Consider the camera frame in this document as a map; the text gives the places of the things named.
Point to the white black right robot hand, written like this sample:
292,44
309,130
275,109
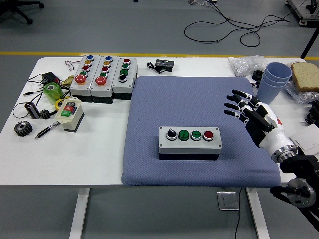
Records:
271,137

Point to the black office chair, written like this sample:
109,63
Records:
15,10

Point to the large steel gear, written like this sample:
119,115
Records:
27,130

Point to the black pen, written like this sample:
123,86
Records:
47,130

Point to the black power adapter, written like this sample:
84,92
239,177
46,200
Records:
49,77

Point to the cream red-green switch box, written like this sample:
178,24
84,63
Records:
72,119

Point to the white paper sheet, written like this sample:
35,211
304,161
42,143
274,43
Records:
309,139

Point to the silver floor socket plate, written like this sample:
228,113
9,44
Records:
228,200

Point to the clear bubble wrap bag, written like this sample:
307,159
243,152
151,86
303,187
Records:
245,64

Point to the grey four-button selector box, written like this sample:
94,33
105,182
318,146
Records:
129,72

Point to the blue-grey padded mat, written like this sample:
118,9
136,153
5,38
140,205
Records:
174,99

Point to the black digital meter module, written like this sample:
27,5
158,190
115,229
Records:
164,64

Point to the blue plastic cup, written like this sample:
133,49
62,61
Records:
277,71
268,79
270,92

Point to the aluminium frame cart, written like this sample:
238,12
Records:
302,12

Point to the small black gear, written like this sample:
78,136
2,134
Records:
45,114

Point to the yellow tape roll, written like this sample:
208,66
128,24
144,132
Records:
57,104

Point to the green wrapped battery pack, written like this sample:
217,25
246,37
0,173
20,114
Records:
56,94

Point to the black metal device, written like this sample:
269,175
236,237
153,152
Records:
314,112

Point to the black cylindrical capacitor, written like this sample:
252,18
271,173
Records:
33,110

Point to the black metal post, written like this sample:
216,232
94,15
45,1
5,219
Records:
309,42

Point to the grey four-button control box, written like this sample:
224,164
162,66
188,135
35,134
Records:
189,147

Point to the grey five-button control box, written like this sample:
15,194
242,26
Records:
77,87
109,87

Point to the clear plastic bag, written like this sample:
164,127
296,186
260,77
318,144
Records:
299,97

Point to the brass fitting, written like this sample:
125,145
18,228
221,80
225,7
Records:
67,81

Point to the bread slice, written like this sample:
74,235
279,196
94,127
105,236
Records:
305,76

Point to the white table leg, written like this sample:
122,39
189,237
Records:
79,214
258,214

